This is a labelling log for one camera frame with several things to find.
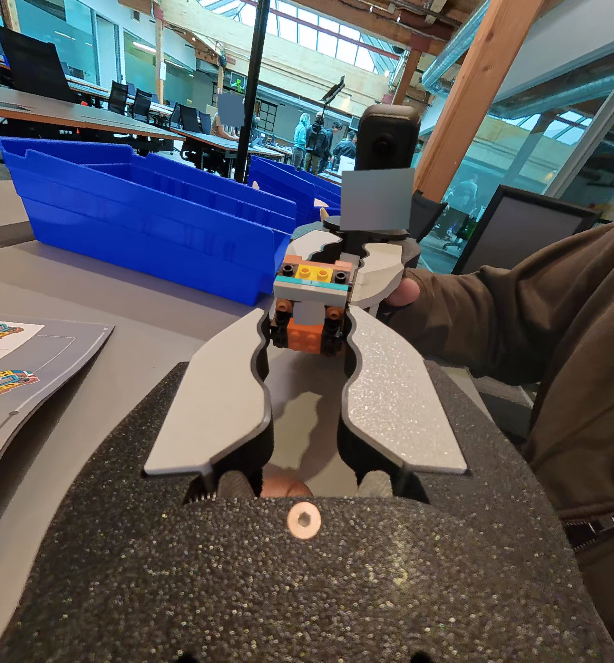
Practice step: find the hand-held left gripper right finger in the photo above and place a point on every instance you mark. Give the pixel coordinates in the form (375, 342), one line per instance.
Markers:
(395, 404)

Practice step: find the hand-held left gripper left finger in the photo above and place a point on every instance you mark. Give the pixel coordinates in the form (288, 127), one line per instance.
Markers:
(219, 404)

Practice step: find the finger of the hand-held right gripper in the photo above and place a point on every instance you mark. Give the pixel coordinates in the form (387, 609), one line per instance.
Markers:
(382, 269)
(312, 243)

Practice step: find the multicoloured brick model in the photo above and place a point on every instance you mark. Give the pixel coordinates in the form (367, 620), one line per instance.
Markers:
(307, 339)

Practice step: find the person's right forearm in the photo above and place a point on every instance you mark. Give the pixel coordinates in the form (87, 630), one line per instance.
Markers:
(519, 311)

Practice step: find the grey desk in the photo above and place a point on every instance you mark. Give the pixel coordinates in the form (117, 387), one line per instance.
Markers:
(156, 311)

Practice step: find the wood-edged desk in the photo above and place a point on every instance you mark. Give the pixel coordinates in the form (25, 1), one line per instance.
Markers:
(53, 111)

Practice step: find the person's left hand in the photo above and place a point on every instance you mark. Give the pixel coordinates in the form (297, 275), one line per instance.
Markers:
(286, 487)

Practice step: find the blue plastic bin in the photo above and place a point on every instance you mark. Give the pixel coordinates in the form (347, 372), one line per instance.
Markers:
(131, 207)
(286, 181)

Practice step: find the black office chair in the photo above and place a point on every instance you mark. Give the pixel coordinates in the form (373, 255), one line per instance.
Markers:
(141, 103)
(428, 217)
(118, 96)

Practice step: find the light panel on stand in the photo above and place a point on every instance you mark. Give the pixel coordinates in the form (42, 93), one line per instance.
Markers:
(332, 90)

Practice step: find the black floor lamp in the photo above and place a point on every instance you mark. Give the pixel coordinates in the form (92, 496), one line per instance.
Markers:
(252, 77)

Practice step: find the black monitor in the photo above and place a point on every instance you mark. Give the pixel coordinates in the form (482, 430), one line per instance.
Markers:
(32, 62)
(524, 228)

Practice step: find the grey instruction booklet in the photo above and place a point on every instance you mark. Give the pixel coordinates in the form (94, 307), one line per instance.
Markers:
(53, 357)

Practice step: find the person's brown jacket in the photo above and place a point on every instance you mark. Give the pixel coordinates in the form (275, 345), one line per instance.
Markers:
(596, 466)

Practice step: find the wooden post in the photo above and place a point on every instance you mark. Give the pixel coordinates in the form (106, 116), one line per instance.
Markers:
(472, 103)

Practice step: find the silver ventilation duct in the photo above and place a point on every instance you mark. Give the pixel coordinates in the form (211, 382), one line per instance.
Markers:
(452, 46)

